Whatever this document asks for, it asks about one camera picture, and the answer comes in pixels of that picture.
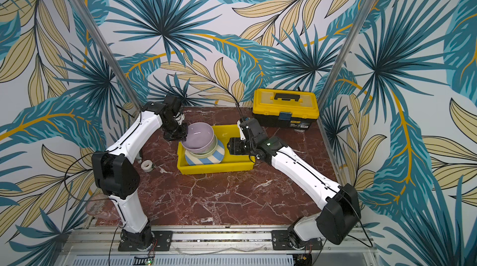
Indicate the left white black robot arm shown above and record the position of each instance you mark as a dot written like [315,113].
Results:
[115,175]

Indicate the pale green bowl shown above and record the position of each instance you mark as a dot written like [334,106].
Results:
[200,147]

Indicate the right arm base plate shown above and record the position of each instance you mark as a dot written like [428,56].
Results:
[284,240]

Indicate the white tape roll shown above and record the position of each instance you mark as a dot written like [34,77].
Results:
[147,166]

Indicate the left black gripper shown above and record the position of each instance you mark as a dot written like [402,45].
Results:
[177,132]

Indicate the pink translucent cup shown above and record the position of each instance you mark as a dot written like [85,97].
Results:
[102,207]

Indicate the lilac bowl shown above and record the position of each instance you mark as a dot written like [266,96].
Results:
[198,131]

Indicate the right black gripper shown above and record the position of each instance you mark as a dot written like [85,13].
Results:
[235,146]

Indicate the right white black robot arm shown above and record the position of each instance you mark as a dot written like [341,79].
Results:
[338,204]

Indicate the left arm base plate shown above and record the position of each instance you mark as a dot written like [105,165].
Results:
[159,241]

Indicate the yellow black toolbox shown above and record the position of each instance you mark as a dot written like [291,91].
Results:
[277,108]

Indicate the aluminium front rail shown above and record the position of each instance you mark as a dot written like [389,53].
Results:
[194,240]

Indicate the yellow plastic bin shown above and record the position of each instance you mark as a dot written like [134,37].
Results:
[229,163]

